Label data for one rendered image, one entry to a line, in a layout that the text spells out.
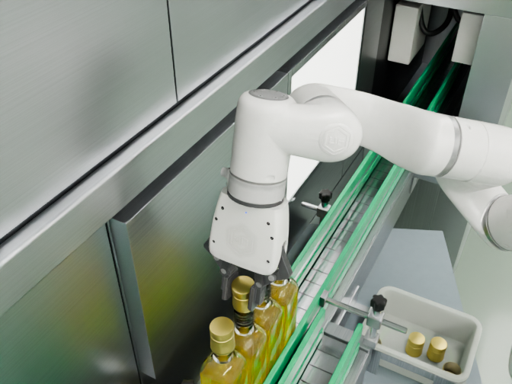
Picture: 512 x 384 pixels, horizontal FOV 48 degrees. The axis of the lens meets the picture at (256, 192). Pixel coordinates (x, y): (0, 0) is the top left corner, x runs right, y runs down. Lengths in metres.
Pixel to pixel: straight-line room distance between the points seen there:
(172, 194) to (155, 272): 0.12
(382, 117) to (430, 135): 0.08
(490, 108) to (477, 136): 0.95
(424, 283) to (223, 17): 0.87
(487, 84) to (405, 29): 0.31
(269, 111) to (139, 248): 0.26
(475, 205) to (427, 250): 0.66
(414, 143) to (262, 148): 0.21
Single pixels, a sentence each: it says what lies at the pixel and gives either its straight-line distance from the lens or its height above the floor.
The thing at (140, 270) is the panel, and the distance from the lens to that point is 0.81.
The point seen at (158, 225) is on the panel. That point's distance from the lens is 0.80.
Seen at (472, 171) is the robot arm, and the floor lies 1.35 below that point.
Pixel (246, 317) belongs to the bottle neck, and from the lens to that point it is 0.85.
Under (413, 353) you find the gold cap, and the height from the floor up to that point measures 0.78.
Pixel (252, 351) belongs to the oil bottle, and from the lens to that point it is 0.89.
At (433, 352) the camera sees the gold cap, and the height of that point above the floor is 0.80.
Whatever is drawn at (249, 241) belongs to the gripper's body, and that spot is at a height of 1.28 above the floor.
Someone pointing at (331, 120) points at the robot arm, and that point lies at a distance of 0.68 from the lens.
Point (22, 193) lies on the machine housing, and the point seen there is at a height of 1.43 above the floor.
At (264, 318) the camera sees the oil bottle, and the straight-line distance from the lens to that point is 0.92.
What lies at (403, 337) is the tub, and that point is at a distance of 1.33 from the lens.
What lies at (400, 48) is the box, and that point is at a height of 1.05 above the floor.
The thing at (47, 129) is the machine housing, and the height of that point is 1.48.
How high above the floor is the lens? 1.80
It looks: 39 degrees down
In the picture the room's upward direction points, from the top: straight up
